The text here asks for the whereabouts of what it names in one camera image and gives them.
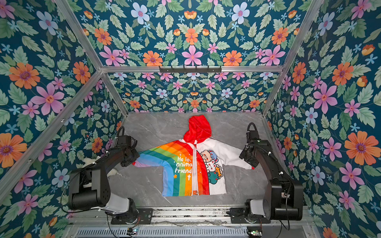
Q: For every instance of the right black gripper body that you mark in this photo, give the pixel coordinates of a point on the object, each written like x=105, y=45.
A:
x=248, y=156

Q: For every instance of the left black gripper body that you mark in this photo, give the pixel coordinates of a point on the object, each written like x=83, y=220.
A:
x=134, y=155

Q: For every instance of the rainbow white red-hooded kids jacket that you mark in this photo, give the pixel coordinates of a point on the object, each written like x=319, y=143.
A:
x=193, y=165

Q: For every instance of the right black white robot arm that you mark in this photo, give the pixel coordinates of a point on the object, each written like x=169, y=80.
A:
x=283, y=198

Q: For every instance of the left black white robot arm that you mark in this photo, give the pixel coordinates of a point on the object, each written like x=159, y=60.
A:
x=89, y=188

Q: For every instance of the white plush bear toy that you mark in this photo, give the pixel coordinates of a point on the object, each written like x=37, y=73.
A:
x=89, y=161

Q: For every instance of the white ventilation grille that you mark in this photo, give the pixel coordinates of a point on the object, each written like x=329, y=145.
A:
x=163, y=232

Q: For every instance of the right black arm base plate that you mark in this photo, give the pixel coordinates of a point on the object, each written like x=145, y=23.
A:
x=241, y=216

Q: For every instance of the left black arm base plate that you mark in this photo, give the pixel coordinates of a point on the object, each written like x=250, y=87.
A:
x=141, y=216

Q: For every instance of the aluminium front mounting rail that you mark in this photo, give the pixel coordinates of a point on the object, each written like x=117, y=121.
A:
x=182, y=216

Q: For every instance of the black coat hook rail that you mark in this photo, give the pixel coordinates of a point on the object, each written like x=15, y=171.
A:
x=190, y=69

